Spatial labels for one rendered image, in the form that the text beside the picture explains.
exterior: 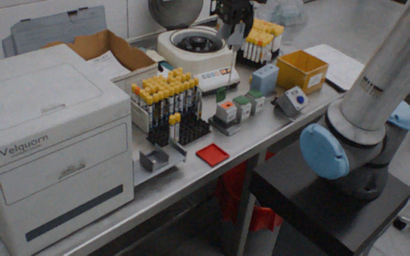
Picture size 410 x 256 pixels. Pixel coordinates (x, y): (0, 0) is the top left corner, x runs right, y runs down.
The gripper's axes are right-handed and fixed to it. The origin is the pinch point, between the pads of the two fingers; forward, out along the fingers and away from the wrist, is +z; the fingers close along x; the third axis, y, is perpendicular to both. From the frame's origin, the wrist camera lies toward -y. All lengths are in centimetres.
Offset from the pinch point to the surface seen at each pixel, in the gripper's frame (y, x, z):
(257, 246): -23, 10, 98
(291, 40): -70, -24, 27
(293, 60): -43.3, -6.0, 20.6
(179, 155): 22.3, 4.7, 22.9
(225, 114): 1.6, 1.4, 21.1
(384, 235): -90, 43, 114
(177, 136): 17.8, -1.1, 22.7
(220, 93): -0.2, -2.7, 16.6
